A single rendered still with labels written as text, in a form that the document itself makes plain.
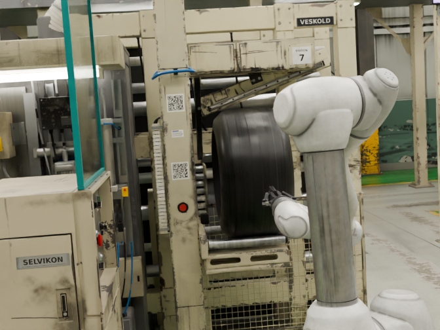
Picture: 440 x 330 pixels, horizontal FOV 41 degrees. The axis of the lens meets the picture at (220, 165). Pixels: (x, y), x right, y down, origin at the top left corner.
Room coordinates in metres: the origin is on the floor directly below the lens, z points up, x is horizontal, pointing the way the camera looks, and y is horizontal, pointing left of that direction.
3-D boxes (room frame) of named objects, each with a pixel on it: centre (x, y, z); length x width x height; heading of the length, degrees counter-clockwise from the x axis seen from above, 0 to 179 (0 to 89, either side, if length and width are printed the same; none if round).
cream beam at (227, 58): (2.90, -0.18, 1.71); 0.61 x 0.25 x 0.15; 95
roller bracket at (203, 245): (2.58, 0.10, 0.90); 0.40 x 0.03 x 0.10; 5
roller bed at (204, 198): (2.95, 0.17, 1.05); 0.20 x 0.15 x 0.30; 95
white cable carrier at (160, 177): (2.52, 0.26, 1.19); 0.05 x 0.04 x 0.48; 5
